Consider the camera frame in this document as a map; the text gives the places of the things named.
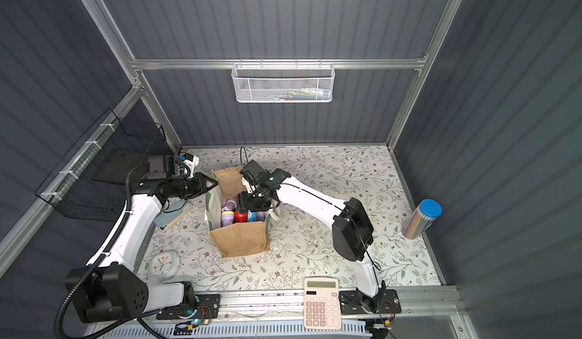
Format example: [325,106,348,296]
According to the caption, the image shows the purple flashlight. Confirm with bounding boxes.
[221,210,235,228]

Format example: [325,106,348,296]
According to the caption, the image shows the red flashlight vertical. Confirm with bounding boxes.
[233,211,248,223]

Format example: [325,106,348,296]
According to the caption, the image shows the purple flashlight vertical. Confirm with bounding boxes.
[221,199,238,212]

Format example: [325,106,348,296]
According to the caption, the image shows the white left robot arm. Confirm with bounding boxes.
[62,172,218,324]

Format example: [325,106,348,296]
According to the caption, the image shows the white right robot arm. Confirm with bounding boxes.
[240,161,382,299]

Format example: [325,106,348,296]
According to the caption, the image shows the grey blue stapler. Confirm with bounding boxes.
[153,200,192,230]

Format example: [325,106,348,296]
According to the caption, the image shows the pink desk calculator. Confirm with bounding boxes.
[303,277,342,330]

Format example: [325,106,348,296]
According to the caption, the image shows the blue lid pencil tube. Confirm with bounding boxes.
[401,199,443,240]

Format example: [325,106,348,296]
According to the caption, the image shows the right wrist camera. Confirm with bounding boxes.
[239,159,269,190]

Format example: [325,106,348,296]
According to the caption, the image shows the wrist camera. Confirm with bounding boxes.
[239,159,269,190]
[147,154,201,180]

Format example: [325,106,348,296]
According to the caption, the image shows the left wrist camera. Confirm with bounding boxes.
[147,154,201,180]

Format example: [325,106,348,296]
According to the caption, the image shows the black corrugated cable hose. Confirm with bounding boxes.
[53,160,183,339]

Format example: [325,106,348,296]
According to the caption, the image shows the black wire side basket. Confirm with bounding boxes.
[35,109,171,222]

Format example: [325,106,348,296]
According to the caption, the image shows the markers in wall basket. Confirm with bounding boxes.
[270,87,332,102]

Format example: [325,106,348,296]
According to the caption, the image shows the white wire wall basket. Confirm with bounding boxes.
[231,63,336,103]

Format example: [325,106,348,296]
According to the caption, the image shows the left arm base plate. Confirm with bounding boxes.
[156,294,221,321]

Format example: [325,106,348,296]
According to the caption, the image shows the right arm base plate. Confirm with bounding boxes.
[339,289,402,316]

